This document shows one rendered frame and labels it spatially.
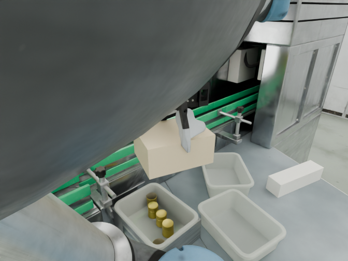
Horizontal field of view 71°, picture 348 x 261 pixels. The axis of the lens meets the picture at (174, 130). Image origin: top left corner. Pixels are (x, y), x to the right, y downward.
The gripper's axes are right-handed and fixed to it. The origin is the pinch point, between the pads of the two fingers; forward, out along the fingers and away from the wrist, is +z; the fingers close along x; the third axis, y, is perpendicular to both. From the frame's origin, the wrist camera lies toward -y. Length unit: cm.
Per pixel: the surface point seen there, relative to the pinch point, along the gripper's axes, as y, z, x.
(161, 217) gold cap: -1.4, 29.2, 4.4
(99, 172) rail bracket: -16.9, 9.8, 7.3
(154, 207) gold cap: -2.2, 29.1, 9.2
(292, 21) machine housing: 65, -23, 31
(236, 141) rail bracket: 43, 24, 27
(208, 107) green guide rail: 40, 15, 47
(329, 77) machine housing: 128, 10, 51
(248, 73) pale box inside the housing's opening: 76, 6, 65
